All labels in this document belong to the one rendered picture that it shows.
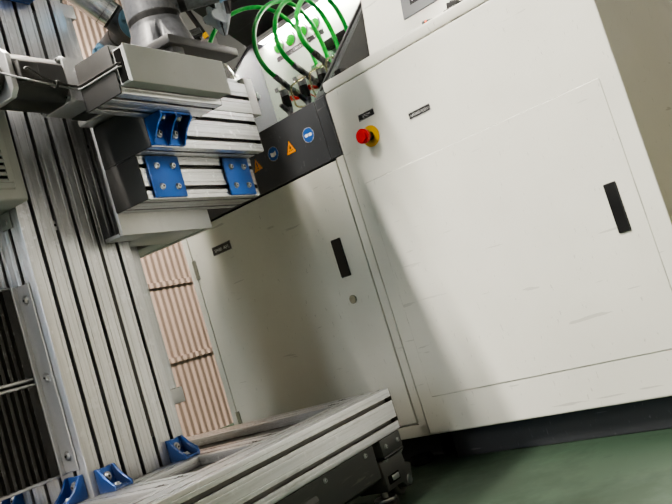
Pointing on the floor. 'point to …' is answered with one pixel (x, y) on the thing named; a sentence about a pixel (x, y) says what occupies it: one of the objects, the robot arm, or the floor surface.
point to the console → (523, 213)
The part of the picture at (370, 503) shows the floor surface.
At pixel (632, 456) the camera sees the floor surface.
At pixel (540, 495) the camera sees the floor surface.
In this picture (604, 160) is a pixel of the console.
